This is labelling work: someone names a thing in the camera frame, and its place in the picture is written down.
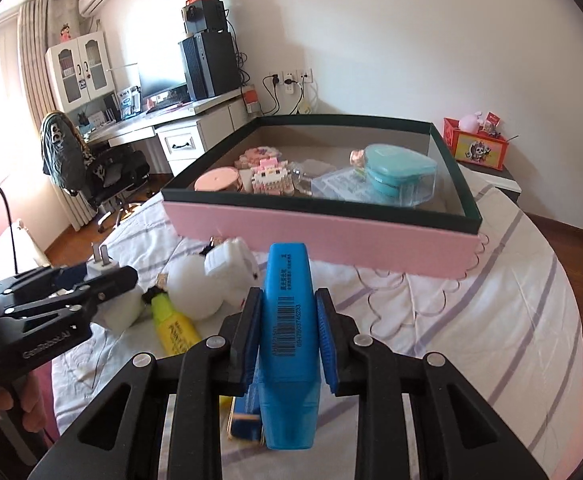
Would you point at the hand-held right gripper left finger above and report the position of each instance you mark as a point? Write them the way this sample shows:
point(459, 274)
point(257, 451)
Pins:
point(252, 340)

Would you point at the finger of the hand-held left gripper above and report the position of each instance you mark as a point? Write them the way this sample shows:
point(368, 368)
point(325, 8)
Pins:
point(111, 282)
point(74, 276)

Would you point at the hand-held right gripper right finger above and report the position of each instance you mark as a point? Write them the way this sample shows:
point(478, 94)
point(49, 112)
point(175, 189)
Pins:
point(327, 345)

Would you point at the white plug-in device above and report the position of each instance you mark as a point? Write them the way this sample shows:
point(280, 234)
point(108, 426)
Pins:
point(121, 312)

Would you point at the blue plastic case with barcode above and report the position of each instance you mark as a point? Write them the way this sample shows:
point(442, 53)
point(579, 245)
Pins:
point(286, 285)

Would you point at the yellow-green highlighter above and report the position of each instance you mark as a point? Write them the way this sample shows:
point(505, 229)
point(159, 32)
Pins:
point(176, 325)

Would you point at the black and gold trinket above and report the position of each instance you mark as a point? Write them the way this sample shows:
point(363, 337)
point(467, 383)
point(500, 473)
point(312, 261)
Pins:
point(209, 247)

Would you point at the pink box with green rim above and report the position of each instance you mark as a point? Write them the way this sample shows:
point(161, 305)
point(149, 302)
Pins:
point(321, 240)

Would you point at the pink white brick-built cat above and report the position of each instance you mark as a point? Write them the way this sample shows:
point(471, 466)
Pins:
point(271, 177)

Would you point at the pastel brick-built doll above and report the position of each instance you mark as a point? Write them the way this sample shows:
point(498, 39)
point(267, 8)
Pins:
point(259, 156)

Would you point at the pink pig figurine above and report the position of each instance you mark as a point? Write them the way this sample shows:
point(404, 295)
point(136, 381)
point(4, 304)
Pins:
point(357, 160)

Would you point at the teal case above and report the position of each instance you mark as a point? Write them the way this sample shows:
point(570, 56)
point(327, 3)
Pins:
point(396, 167)

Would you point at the white ball lamp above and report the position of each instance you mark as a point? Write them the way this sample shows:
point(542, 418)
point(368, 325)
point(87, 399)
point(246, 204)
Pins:
point(191, 285)

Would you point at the blue and gold packet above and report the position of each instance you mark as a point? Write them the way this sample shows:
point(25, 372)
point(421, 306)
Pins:
point(246, 420)

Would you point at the black office chair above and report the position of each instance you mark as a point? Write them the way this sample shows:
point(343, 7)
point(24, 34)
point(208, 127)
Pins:
point(106, 170)

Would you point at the black patterned jacket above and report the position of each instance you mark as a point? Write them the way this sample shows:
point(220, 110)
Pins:
point(61, 155)

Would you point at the white striped quilt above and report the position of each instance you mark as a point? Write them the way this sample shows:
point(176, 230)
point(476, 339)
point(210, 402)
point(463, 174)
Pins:
point(471, 335)

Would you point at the rose gold lidded jar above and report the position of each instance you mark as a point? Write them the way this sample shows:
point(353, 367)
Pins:
point(216, 180)

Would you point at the white desk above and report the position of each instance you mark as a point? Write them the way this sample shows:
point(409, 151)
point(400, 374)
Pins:
point(181, 140)

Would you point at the clear packet with leaflet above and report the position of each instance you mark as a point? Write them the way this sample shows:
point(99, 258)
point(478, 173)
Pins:
point(336, 182)

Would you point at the blue and white carton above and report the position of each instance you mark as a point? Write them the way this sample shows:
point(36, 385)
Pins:
point(127, 102)

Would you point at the beige curtain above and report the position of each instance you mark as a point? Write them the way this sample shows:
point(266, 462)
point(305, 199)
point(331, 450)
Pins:
point(36, 85)

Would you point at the white glass-door cabinet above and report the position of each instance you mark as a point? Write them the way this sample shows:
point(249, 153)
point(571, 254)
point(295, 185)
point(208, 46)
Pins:
point(79, 70)

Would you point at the computer monitor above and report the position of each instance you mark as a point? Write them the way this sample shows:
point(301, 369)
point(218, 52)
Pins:
point(164, 80)

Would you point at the orange-capped bottle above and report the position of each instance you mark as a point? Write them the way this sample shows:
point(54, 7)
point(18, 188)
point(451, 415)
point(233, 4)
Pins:
point(252, 100)

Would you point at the black computer tower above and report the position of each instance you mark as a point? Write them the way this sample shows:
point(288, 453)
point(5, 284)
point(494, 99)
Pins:
point(209, 67)

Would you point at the blue snack bag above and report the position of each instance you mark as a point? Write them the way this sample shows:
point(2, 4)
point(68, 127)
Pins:
point(307, 108)

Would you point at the small pink doll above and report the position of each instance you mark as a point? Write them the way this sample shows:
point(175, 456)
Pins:
point(65, 33)

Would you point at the red storage box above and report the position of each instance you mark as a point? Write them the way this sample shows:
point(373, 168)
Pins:
point(476, 152)

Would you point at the pink plush toy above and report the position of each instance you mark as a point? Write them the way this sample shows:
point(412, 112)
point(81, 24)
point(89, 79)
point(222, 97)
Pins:
point(471, 122)

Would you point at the black speaker box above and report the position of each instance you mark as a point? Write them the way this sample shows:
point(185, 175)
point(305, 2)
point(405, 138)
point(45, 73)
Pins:
point(204, 17)

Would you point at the white wall socket panel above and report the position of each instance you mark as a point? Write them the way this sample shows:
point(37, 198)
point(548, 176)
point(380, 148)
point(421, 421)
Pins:
point(291, 79)

